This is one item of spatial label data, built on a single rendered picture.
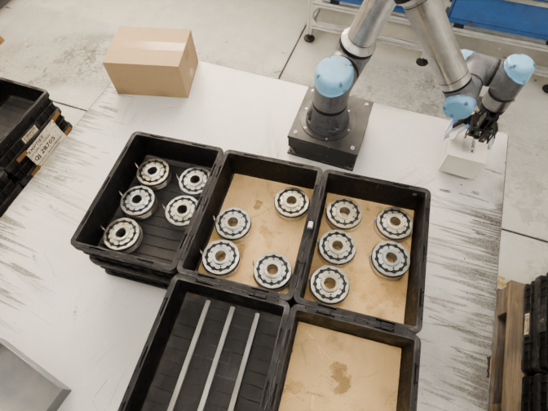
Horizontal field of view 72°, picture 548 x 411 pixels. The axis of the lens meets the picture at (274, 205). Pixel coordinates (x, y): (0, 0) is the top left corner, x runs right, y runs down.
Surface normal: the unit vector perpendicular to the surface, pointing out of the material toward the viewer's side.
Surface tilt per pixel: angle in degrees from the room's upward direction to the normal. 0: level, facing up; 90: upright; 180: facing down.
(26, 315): 0
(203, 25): 0
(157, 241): 0
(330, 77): 9
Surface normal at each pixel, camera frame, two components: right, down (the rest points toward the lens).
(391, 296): -0.02, -0.50
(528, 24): -0.34, 0.82
